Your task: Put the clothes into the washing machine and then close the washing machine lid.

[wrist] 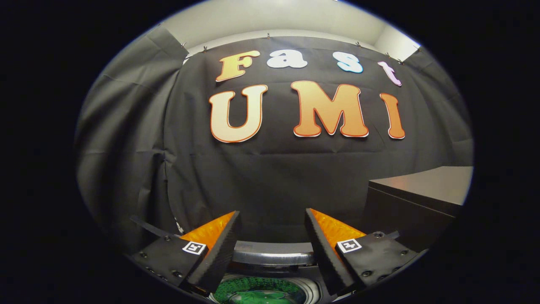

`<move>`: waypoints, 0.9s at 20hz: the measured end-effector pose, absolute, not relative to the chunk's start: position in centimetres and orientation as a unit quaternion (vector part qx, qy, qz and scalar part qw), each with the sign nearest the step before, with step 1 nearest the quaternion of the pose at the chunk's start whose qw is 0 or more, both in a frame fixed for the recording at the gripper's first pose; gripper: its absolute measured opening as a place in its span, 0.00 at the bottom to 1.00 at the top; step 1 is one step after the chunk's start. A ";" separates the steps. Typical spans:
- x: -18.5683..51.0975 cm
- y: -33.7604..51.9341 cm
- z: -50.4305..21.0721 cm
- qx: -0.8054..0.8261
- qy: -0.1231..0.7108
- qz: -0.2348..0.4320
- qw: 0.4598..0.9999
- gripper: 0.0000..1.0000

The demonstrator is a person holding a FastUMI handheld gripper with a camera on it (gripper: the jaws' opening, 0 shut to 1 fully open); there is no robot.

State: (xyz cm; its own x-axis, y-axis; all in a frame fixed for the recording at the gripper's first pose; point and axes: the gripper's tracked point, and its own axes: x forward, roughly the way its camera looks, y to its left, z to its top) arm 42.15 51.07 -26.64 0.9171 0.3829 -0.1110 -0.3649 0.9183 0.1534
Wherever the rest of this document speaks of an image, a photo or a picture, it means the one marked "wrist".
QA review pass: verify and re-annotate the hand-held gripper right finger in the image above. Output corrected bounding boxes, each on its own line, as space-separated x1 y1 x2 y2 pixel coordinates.
304 208 419 297

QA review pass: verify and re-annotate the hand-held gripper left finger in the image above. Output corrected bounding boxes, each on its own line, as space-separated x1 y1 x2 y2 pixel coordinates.
127 210 242 296

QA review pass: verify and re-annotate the grey washing machine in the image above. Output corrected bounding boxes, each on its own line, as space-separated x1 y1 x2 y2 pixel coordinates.
209 241 334 304

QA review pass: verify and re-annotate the green polo shirt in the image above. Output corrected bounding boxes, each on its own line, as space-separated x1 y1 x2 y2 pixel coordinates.
230 290 292 304

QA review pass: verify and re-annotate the row of cloth clips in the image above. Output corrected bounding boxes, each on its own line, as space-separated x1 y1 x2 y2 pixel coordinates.
156 23 422 65

